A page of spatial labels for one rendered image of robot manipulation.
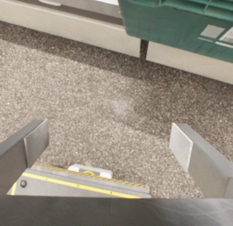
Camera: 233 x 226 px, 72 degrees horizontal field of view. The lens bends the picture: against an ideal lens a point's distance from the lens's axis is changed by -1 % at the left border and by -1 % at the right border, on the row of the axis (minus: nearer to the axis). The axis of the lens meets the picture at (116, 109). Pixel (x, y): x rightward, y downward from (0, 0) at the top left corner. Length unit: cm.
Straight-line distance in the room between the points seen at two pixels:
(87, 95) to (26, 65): 55
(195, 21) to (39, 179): 88
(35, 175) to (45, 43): 96
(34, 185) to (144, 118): 73
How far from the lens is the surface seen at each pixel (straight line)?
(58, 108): 124
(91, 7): 67
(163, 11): 40
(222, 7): 34
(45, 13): 88
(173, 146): 17
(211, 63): 79
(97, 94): 116
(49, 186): 92
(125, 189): 83
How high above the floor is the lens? 110
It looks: 80 degrees down
